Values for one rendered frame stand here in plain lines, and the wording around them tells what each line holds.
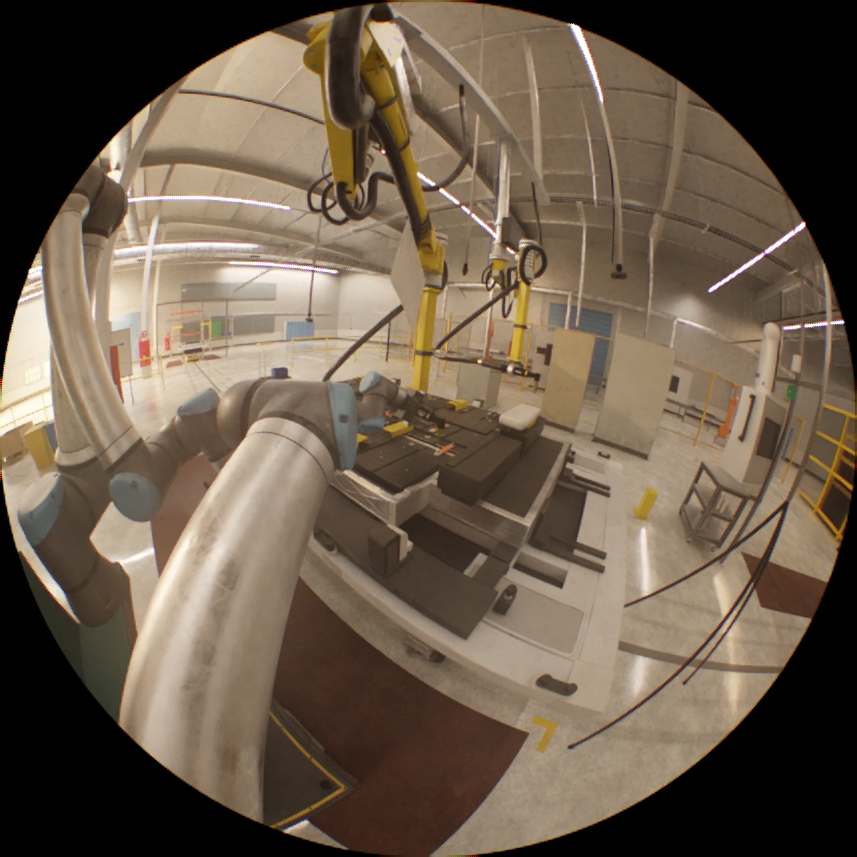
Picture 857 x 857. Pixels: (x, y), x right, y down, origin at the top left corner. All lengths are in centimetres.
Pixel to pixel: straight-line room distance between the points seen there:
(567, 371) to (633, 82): 895
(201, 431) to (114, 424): 17
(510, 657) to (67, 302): 107
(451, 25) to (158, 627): 955
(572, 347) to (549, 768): 545
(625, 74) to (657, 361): 813
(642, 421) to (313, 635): 541
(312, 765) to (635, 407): 561
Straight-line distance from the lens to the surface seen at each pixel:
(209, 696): 20
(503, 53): 971
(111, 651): 71
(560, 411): 543
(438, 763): 151
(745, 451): 294
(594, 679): 82
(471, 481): 80
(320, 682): 158
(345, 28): 36
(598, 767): 181
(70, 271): 54
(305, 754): 122
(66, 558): 69
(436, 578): 79
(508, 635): 78
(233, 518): 22
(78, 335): 49
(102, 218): 72
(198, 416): 52
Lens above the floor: 150
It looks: 21 degrees down
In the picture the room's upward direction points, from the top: 6 degrees clockwise
